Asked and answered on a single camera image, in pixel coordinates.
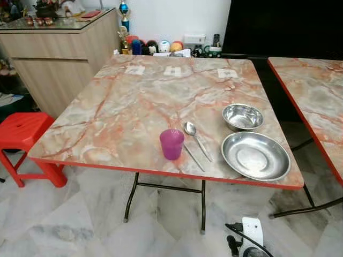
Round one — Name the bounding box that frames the large steel plate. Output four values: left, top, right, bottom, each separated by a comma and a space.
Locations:
221, 132, 292, 182

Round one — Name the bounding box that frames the marble-pattern folding table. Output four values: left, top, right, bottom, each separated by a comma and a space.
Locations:
28, 54, 305, 235
267, 56, 343, 218

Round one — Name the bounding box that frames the small steel bowl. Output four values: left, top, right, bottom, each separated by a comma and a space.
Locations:
222, 103, 264, 132

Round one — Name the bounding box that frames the large black screen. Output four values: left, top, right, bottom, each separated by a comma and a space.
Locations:
221, 0, 343, 57

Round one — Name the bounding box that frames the green toy car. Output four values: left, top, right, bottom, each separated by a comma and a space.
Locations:
206, 46, 223, 58

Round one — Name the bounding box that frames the steel fork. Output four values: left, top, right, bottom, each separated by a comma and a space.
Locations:
182, 142, 205, 172

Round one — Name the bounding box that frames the steel spoon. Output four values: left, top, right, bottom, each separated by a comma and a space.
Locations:
184, 122, 213, 162

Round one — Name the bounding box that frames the purple plastic cup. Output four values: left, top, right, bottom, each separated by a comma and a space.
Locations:
159, 128, 185, 161

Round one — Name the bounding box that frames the blue cylinder toy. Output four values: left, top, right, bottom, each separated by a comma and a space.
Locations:
131, 39, 143, 55

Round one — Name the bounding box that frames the small gold trophy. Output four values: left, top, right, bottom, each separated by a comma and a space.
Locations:
119, 26, 132, 54

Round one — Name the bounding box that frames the blue trophy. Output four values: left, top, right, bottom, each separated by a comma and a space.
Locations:
118, 0, 131, 33

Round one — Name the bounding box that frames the white figurine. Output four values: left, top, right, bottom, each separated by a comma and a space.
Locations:
59, 0, 86, 17

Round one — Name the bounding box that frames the wooden cabinet with glass top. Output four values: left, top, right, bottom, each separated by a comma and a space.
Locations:
0, 8, 121, 118

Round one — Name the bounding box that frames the dark ornament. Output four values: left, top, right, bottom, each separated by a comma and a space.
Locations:
32, 0, 59, 26

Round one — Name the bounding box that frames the red plastic stool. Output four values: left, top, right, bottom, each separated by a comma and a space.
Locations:
0, 112, 68, 188

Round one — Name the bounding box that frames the white wall socket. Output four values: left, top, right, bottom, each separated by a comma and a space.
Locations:
183, 34, 206, 46

